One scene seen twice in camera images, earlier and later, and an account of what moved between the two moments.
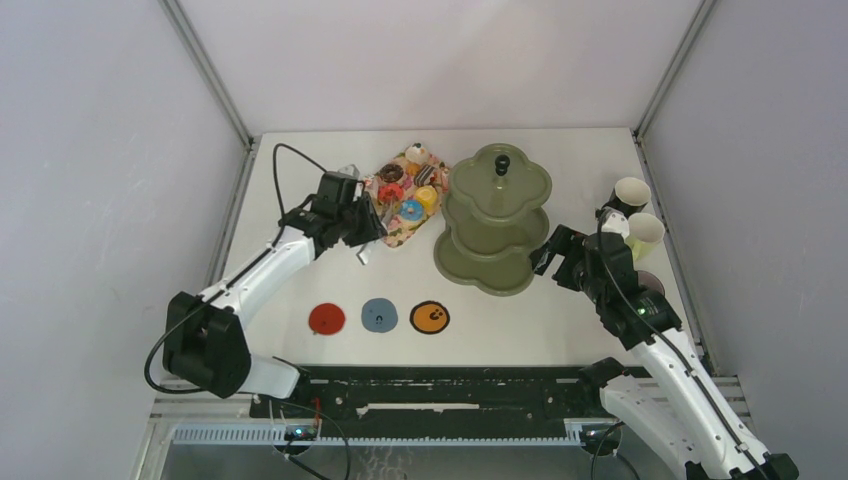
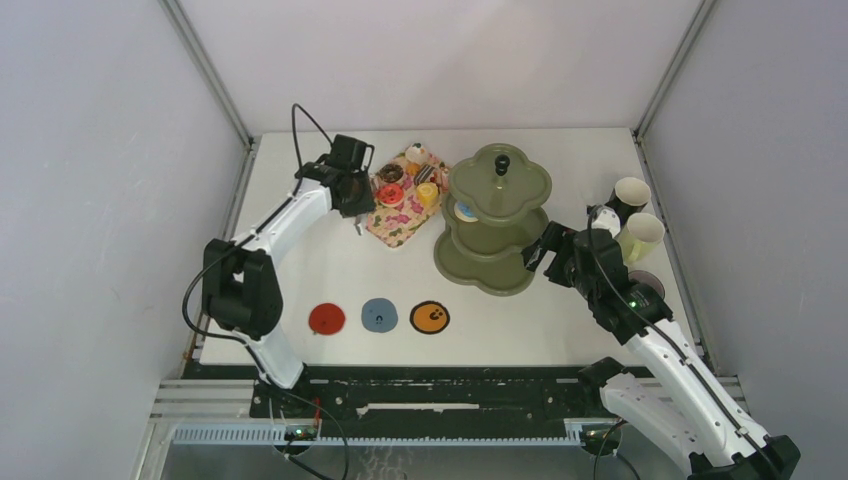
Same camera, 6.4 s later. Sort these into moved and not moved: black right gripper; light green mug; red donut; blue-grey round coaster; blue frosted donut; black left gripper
Moved: black left gripper; blue frosted donut
Not moved: black right gripper; blue-grey round coaster; red donut; light green mug
